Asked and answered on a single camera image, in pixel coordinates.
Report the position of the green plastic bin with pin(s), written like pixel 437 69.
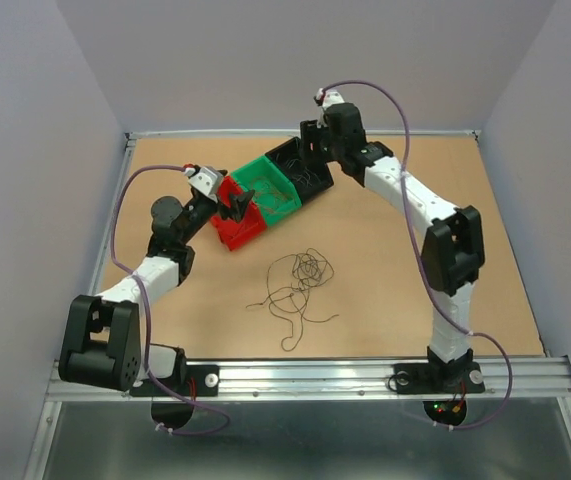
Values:
pixel 274 194

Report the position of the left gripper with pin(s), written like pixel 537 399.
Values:
pixel 237 204

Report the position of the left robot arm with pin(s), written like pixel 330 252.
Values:
pixel 102 343

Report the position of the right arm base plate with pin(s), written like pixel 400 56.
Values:
pixel 428 379

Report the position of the red plastic bin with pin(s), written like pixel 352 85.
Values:
pixel 230 233

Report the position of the aluminium rail frame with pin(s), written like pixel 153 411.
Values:
pixel 372 313

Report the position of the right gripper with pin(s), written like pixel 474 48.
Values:
pixel 310 133

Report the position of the black plastic bin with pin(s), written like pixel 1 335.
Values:
pixel 309 181

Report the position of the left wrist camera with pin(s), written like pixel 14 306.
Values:
pixel 206 180

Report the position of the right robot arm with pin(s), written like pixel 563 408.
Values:
pixel 447 240

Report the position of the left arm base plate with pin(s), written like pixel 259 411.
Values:
pixel 192 380

